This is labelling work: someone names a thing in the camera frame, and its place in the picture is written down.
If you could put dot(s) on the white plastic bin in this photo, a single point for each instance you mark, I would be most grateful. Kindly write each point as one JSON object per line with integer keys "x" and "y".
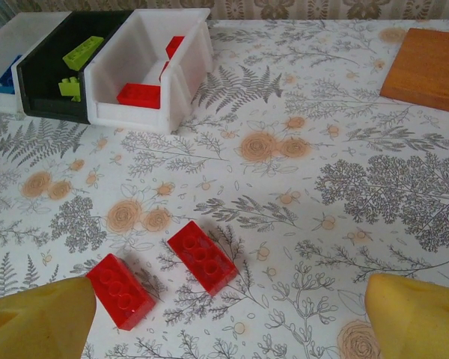
{"x": 7, "y": 41}
{"x": 134, "y": 116}

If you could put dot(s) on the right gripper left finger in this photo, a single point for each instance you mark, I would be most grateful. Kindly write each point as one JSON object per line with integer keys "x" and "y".
{"x": 33, "y": 321}

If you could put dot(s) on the black plastic bin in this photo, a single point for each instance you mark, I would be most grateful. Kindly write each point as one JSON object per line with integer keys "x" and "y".
{"x": 45, "y": 75}

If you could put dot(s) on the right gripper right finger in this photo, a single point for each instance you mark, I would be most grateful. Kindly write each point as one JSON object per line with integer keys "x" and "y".
{"x": 419, "y": 318}

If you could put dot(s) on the orange wooden board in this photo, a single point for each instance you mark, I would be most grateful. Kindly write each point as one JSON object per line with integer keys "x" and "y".
{"x": 426, "y": 69}

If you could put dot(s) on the green lego brick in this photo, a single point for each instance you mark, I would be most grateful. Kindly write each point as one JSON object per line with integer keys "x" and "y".
{"x": 70, "y": 89}
{"x": 83, "y": 52}

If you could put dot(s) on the red lego brick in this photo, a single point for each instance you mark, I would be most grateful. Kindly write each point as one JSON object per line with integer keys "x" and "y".
{"x": 202, "y": 258}
{"x": 138, "y": 95}
{"x": 119, "y": 291}
{"x": 174, "y": 45}

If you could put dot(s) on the blue lego brick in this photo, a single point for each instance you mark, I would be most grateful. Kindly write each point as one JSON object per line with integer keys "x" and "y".
{"x": 2, "y": 89}
{"x": 10, "y": 73}

